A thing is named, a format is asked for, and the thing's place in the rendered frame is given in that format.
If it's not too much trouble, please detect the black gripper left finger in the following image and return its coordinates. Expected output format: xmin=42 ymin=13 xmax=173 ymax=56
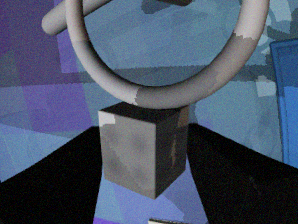
xmin=0 ymin=127 xmax=102 ymax=224

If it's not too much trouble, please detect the blue tray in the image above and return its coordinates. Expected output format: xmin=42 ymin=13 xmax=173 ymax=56
xmin=269 ymin=37 xmax=298 ymax=168

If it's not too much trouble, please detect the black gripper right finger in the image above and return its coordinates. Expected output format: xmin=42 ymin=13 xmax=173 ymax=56
xmin=186 ymin=123 xmax=298 ymax=224

